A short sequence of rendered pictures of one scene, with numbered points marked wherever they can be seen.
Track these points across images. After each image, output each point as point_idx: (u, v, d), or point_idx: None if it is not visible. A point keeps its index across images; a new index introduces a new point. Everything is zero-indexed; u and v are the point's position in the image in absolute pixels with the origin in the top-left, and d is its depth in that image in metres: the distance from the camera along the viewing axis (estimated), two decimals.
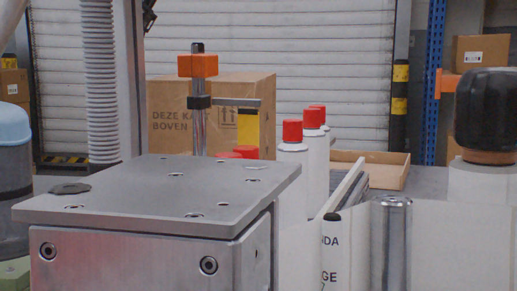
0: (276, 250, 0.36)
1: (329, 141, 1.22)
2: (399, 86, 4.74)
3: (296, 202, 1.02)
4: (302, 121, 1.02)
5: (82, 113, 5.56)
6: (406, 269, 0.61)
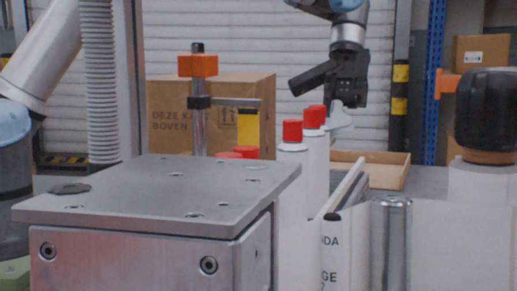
0: (276, 250, 0.36)
1: (329, 141, 1.22)
2: (399, 86, 4.74)
3: (296, 202, 1.02)
4: (302, 121, 1.02)
5: (82, 113, 5.56)
6: (406, 269, 0.61)
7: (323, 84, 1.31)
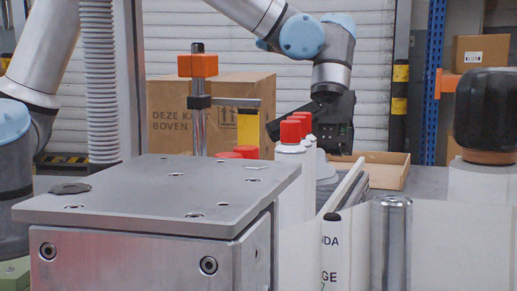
0: (276, 250, 0.36)
1: (315, 152, 1.11)
2: (399, 86, 4.74)
3: (295, 205, 1.01)
4: (300, 122, 1.00)
5: (82, 113, 5.56)
6: (406, 269, 0.61)
7: None
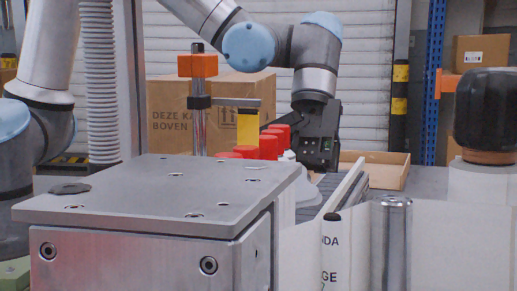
0: (276, 250, 0.36)
1: None
2: (399, 86, 4.74)
3: None
4: (277, 138, 0.85)
5: (82, 113, 5.56)
6: (406, 269, 0.61)
7: None
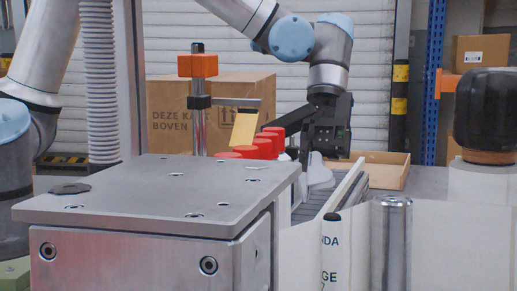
0: (276, 250, 0.36)
1: None
2: (399, 86, 4.74)
3: None
4: (271, 142, 0.83)
5: (82, 113, 5.56)
6: (406, 269, 0.61)
7: (300, 133, 1.14)
